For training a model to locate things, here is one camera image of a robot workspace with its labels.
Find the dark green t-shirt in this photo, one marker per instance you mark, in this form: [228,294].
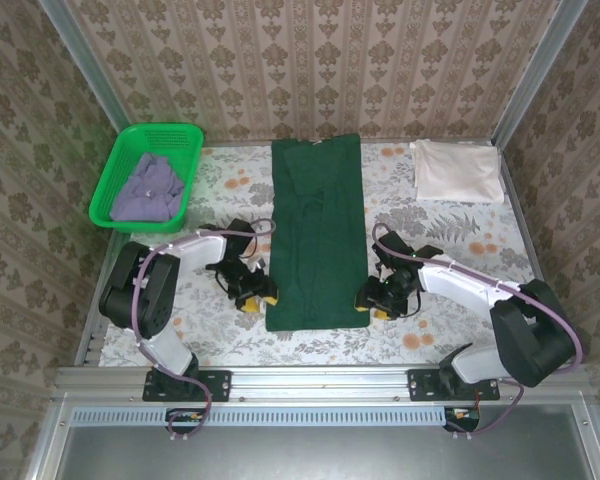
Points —
[320,250]

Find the green plastic basket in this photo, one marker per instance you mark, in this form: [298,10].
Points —
[125,150]

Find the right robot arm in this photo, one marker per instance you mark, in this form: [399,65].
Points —
[525,340]

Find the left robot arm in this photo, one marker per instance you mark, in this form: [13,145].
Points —
[150,300]

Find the floral patterned table cover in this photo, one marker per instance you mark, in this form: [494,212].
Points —
[430,225]

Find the black connector board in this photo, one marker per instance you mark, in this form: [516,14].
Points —
[187,417]
[462,417]

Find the purple t-shirt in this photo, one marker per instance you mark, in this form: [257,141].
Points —
[147,192]

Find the white folded t-shirt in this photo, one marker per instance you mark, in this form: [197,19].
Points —
[457,172]

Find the grey metal sheet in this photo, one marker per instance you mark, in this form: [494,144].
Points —
[330,455]

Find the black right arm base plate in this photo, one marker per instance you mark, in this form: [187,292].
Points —
[422,387]

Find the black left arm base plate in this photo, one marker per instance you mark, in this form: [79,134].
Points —
[215,385]

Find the aluminium table edge rail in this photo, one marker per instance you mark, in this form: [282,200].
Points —
[320,382]

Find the aluminium side rail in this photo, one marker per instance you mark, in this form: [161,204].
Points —
[92,345]
[522,210]

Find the aluminium frame post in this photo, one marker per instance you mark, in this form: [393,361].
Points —
[540,75]
[90,75]

